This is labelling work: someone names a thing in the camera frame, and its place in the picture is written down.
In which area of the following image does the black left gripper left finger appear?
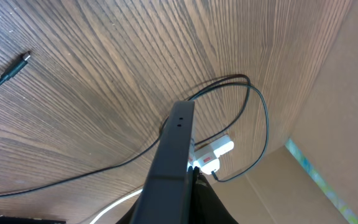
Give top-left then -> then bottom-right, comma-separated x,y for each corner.
116,202 -> 137,224

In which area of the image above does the white charger plug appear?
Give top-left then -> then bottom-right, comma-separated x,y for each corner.
195,150 -> 220,175

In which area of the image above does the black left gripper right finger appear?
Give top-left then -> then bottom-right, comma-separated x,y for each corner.
188,167 -> 238,224

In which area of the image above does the Samsung Galaxy smartphone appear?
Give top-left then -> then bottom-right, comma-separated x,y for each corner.
131,101 -> 195,224

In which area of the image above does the white power strip cord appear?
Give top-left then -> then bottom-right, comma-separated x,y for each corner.
88,188 -> 144,224

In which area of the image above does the black USB charging cable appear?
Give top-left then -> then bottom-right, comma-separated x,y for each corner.
0,50 -> 270,200

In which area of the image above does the white power strip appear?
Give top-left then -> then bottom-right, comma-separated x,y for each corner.
188,134 -> 234,167

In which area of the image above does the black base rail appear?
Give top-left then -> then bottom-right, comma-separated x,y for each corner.
0,216 -> 67,224

